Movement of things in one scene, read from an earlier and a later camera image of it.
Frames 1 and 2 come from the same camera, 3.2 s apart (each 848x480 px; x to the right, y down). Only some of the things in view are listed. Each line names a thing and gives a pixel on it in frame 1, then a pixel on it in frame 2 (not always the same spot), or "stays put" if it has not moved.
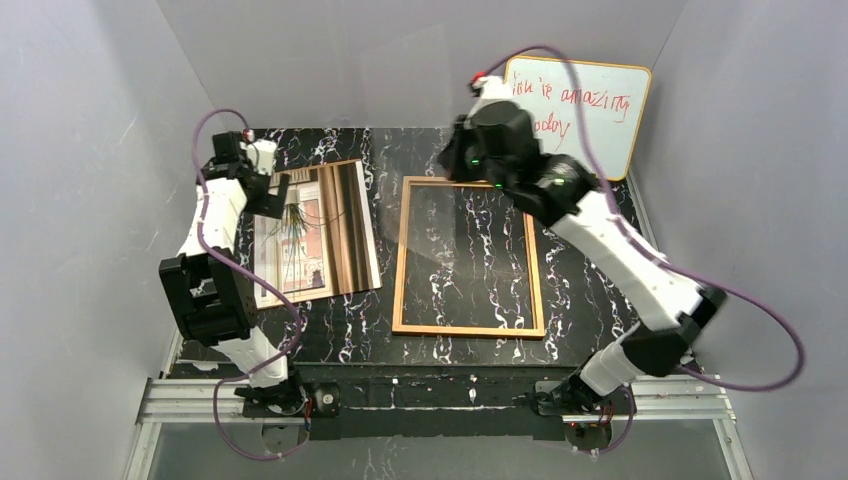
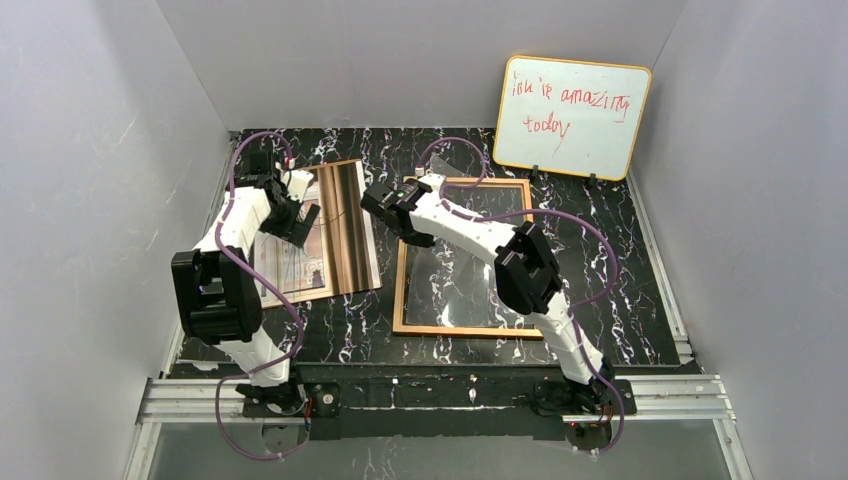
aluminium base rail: (643, 399) stays put
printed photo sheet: (323, 247) stays put
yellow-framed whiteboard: (613, 96) stays put
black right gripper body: (453, 157) → (403, 223)
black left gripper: (266, 192) → (299, 223)
